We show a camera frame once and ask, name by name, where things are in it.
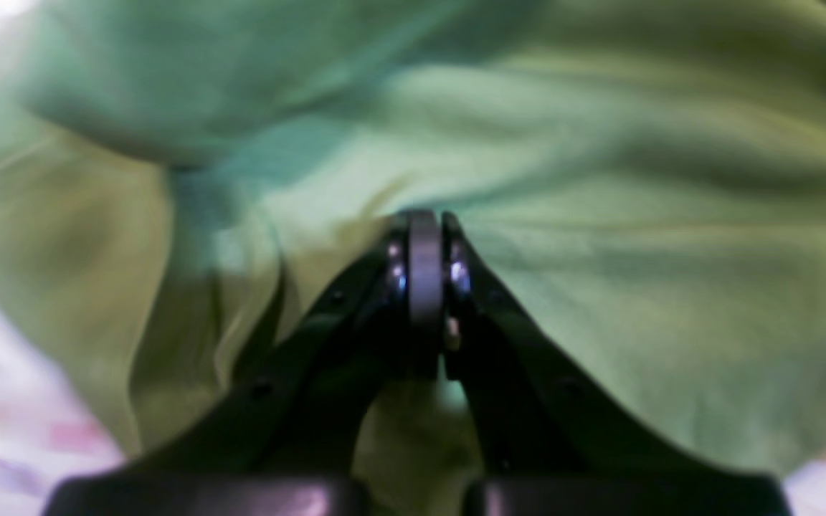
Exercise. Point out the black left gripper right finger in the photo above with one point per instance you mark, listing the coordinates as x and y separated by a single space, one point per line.
553 441

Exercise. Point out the green t-shirt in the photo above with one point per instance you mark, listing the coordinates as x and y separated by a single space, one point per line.
424 257

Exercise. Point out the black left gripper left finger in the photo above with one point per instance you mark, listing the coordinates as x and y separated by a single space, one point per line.
282 441

